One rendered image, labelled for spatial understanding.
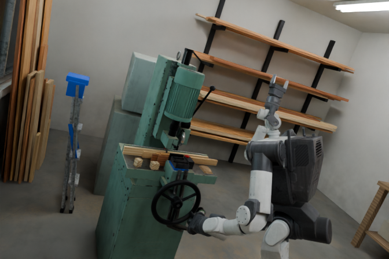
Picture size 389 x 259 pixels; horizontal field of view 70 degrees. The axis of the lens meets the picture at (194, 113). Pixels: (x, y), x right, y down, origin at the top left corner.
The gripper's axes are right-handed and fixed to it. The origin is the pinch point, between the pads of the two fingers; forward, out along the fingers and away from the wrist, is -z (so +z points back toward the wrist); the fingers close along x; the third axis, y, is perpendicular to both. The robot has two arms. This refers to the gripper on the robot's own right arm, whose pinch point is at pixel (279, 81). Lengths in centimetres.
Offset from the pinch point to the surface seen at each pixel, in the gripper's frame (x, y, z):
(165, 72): 62, 36, 18
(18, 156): 131, 149, 121
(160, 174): 48, 16, 78
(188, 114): 44, 16, 39
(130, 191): 61, 19, 92
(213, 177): 12, 18, 71
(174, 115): 52, 17, 42
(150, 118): 58, 44, 49
